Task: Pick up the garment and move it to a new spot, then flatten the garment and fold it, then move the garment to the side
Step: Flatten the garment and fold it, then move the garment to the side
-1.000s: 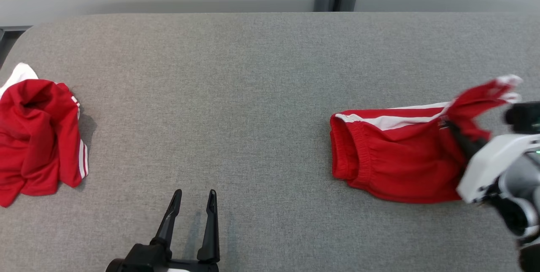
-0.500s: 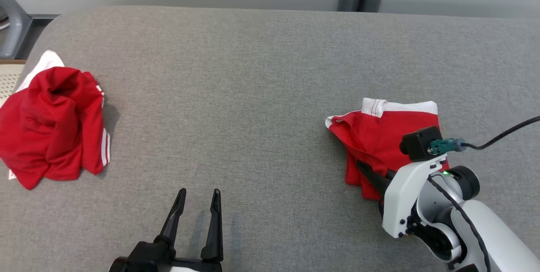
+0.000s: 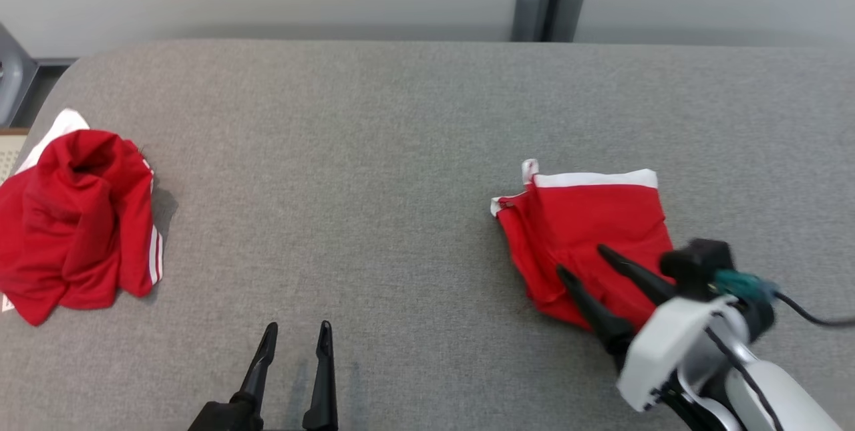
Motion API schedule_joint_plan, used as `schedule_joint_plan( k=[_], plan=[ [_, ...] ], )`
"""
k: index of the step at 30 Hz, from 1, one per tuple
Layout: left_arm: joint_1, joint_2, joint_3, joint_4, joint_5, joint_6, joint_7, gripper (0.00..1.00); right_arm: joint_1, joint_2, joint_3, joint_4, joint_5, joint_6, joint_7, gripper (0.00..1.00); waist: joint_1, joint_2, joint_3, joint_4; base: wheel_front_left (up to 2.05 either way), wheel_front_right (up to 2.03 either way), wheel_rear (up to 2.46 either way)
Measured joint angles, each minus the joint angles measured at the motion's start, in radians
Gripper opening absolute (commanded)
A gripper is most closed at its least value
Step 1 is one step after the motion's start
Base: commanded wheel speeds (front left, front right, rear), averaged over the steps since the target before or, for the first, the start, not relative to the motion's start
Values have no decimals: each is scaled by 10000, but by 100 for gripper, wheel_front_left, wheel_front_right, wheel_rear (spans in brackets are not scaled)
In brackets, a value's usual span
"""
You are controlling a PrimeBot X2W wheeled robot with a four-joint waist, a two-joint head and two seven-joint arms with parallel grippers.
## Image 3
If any black right camera cable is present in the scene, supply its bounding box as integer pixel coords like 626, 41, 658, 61
775, 292, 855, 329

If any beige perforated chair seat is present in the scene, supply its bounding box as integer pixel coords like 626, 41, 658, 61
0, 128, 29, 182

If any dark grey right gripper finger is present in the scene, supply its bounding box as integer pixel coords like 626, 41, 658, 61
597, 245, 677, 305
556, 266, 634, 355

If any grey cylindrical bumper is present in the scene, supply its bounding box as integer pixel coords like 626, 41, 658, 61
511, 0, 542, 42
560, 0, 586, 42

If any red garment with white band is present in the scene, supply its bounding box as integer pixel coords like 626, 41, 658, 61
491, 158, 675, 331

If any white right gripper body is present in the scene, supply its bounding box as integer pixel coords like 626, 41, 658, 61
616, 296, 742, 412

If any teal right camera connector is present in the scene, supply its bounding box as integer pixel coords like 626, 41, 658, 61
713, 269, 779, 303

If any grey tubular chair frame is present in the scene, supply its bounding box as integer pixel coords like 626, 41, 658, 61
0, 22, 38, 128

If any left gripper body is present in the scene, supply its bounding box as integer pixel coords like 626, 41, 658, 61
187, 401, 265, 431

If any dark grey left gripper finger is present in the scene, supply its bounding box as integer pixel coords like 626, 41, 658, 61
303, 321, 339, 431
230, 322, 279, 412

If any red white striped jersey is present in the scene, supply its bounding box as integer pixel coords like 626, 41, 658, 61
0, 108, 164, 327

